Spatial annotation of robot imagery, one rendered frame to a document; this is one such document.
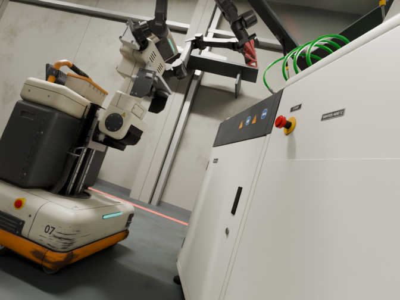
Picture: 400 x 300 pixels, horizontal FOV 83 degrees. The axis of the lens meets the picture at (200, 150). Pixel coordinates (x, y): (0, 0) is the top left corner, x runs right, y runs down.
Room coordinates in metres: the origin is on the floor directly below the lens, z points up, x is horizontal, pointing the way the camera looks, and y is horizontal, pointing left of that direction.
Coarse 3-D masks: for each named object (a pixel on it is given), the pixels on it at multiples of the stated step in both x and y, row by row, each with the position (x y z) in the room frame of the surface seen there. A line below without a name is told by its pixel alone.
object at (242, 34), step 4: (244, 28) 1.03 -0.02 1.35; (236, 32) 1.04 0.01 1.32; (240, 32) 1.03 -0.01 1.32; (244, 32) 1.02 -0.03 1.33; (236, 36) 1.05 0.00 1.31; (240, 36) 1.03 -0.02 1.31; (244, 36) 1.02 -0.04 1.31; (248, 36) 1.02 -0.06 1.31; (252, 36) 1.02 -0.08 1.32; (240, 40) 1.02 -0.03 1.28; (236, 44) 1.04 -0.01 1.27; (236, 48) 1.07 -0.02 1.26; (240, 48) 1.08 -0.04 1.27
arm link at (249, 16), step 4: (232, 8) 0.99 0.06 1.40; (232, 12) 1.00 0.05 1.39; (236, 12) 1.00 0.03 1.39; (244, 12) 1.01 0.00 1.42; (248, 12) 1.01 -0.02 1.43; (252, 12) 1.01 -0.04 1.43; (232, 16) 1.00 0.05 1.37; (236, 16) 1.00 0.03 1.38; (240, 16) 1.02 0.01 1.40; (244, 16) 1.02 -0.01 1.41; (248, 16) 1.02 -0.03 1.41; (252, 16) 1.01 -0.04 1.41; (256, 16) 1.01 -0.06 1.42; (232, 20) 1.01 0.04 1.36; (244, 20) 1.03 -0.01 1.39; (248, 20) 1.02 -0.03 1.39; (252, 20) 1.02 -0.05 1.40; (256, 20) 1.02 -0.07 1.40; (248, 24) 1.03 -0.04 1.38; (252, 24) 1.04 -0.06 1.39; (248, 28) 1.05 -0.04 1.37
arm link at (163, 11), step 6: (156, 0) 1.00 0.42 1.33; (162, 0) 1.00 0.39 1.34; (156, 6) 1.01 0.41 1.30; (162, 6) 1.01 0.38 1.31; (156, 12) 1.00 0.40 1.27; (162, 12) 1.01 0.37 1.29; (156, 18) 1.01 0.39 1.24; (162, 18) 1.01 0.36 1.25; (156, 24) 1.02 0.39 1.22; (162, 24) 1.02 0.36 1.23; (156, 30) 1.03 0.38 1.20; (162, 30) 1.03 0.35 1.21
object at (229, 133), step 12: (252, 108) 0.92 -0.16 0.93; (264, 108) 0.80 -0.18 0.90; (228, 120) 1.22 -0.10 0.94; (240, 120) 1.02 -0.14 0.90; (264, 120) 0.77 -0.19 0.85; (228, 132) 1.15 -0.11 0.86; (240, 132) 0.97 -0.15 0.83; (252, 132) 0.84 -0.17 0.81; (264, 132) 0.75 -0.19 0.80; (216, 144) 1.32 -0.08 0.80; (228, 144) 1.12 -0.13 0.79
